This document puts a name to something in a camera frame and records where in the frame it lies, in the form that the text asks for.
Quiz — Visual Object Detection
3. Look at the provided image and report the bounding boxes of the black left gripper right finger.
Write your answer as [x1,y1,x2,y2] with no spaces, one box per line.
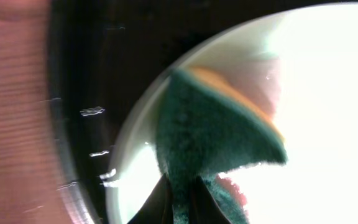
[189,177,231,224]

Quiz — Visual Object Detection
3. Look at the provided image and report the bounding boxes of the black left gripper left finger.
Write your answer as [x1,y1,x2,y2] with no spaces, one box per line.
[127,174,173,224]

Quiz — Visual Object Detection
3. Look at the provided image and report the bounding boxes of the green yellow sponge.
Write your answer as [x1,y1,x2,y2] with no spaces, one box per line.
[155,68,287,223]

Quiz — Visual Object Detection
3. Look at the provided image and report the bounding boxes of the light green plate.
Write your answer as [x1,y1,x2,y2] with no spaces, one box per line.
[104,2,358,223]

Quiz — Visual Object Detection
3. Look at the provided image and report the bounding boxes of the black round tray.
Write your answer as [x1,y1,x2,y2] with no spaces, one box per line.
[49,1,358,223]

